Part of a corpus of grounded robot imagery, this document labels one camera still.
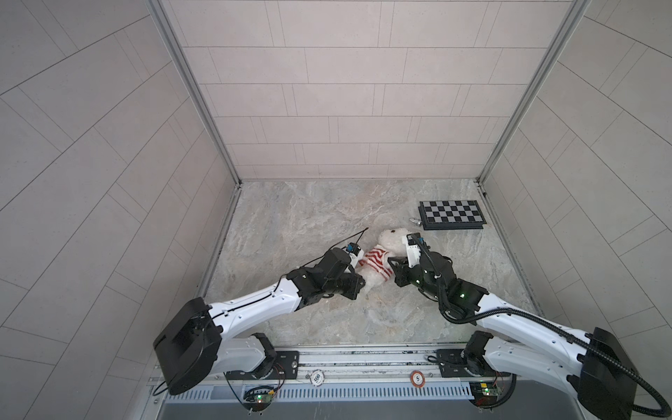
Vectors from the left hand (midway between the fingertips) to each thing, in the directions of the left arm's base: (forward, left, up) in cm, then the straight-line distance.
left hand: (371, 284), depth 77 cm
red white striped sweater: (+6, -2, +3) cm, 8 cm away
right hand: (+5, -4, +4) cm, 8 cm away
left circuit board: (-28, +29, -7) cm, 41 cm away
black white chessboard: (+30, -34, -7) cm, 46 cm away
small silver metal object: (+29, -19, -9) cm, 36 cm away
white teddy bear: (+13, -7, +3) cm, 15 cm away
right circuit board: (-26, -30, -9) cm, 40 cm away
